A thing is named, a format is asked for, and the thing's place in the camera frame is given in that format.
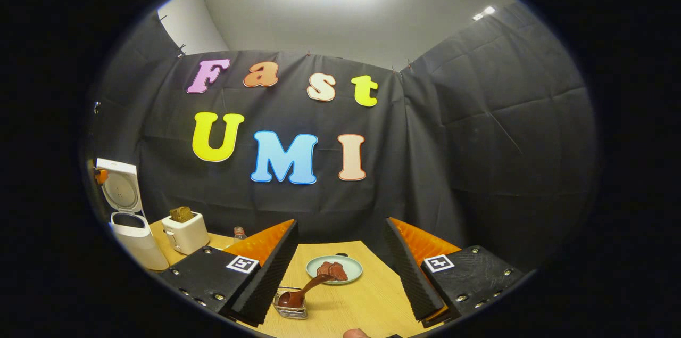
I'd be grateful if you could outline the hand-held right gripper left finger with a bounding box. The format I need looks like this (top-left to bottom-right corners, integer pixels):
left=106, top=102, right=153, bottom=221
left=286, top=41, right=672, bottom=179
left=160, top=219, right=300, bottom=327

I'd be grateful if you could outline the pale green plate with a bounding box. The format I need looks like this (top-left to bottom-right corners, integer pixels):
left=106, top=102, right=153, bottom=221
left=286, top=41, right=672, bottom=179
left=306, top=255, right=363, bottom=286

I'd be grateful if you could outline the white rice cooker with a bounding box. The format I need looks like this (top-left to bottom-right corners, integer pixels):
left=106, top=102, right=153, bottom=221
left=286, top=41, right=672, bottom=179
left=96, top=159, right=170, bottom=272

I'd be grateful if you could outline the metal wire chopstick holder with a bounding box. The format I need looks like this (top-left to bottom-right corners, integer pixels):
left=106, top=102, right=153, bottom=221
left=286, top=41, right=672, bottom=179
left=273, top=286, right=309, bottom=320

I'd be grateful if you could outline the white toaster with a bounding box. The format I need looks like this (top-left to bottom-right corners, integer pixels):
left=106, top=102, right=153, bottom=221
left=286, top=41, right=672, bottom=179
left=161, top=212, right=210, bottom=255

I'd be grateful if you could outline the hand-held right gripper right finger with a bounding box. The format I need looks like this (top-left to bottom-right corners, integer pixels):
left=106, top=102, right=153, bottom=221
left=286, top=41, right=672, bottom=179
left=384, top=217, right=527, bottom=328

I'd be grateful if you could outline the dark wooden spoon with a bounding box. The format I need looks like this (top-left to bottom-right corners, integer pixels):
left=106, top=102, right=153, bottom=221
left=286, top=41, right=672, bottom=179
left=277, top=273, right=335, bottom=310

